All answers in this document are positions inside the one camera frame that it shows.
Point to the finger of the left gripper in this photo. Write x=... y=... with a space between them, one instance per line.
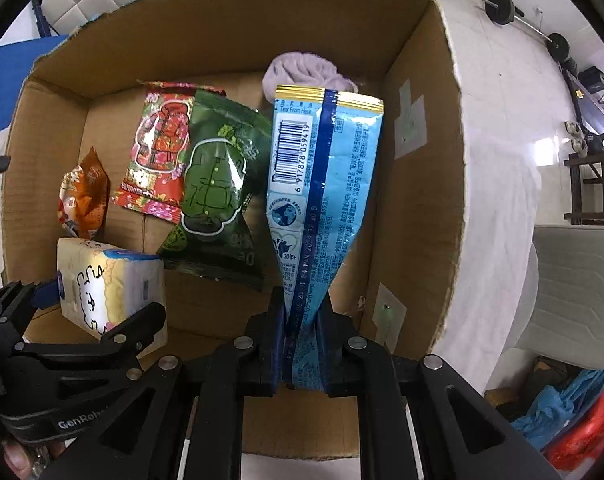
x=19 y=302
x=140 y=334

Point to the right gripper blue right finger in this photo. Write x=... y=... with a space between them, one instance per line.
x=419 y=419

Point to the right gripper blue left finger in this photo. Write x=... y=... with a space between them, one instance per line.
x=183 y=419

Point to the yellow tissue pack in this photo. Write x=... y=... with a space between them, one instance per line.
x=100 y=285

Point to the orange panda snack packet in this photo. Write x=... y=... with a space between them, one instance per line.
x=83 y=198

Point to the red floral snack packet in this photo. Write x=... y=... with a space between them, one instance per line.
x=153 y=182

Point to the green snack packet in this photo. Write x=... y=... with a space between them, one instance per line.
x=226 y=165

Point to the blue long snack packet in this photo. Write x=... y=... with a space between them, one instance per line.
x=324 y=148

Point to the purple towel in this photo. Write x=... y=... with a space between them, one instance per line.
x=304 y=69

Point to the person left hand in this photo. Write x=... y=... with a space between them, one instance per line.
x=18 y=459

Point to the blue plastic bag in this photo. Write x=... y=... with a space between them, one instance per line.
x=554 y=410

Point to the red plastic bag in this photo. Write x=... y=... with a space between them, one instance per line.
x=577 y=450

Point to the grey office chair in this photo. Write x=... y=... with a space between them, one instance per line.
x=560 y=313

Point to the grey table cloth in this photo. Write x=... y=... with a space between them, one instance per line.
x=503 y=185

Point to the blue foam mat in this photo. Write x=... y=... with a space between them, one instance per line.
x=16 y=61

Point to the brown wooden chair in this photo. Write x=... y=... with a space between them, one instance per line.
x=586 y=177

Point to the black speaker box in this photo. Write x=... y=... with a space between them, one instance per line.
x=592 y=79

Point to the floor barbell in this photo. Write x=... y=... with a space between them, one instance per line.
x=505 y=12

